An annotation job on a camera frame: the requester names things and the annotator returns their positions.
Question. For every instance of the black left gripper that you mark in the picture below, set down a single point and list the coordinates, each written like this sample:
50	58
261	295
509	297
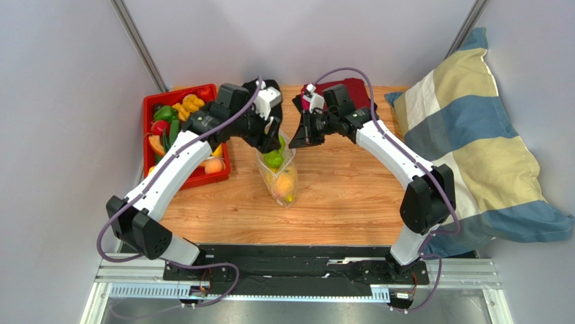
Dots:
267	142

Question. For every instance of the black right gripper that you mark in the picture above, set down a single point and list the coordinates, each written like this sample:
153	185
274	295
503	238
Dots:
308	127

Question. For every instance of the green apple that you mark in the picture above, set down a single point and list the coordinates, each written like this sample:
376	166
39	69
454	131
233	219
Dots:
275	159

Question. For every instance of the clear polka dot zip bag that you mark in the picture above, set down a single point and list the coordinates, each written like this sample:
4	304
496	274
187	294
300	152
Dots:
289	156

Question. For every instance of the yellow banana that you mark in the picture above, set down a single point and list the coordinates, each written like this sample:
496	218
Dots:
272	176

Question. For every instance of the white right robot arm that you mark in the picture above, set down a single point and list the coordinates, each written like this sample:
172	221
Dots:
429	196

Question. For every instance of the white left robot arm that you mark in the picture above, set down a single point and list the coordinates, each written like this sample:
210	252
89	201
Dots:
135	218

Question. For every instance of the black baseball cap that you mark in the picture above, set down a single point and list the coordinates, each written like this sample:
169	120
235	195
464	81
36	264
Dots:
252	86

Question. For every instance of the orange peach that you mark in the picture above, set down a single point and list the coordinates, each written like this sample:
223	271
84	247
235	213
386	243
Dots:
214	165

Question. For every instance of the folded dark red shirt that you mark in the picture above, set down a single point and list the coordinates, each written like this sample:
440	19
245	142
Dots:
351	84

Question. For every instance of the red tomato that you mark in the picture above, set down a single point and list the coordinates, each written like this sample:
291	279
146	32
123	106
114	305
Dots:
205	93

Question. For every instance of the green bell pepper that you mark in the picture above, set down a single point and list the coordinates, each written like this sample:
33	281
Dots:
166	113

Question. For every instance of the orange melon slice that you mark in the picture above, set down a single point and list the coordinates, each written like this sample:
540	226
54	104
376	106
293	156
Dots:
156	144

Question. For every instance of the blue striped pillow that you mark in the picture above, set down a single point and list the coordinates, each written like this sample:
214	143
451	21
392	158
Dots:
455	117

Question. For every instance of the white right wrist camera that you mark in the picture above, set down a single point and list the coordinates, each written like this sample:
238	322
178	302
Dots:
311	100

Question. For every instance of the black mounting base plate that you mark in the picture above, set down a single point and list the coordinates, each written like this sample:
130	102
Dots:
288	270

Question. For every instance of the aluminium frame rail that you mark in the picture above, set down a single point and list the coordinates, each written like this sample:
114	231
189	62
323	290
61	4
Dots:
462	290

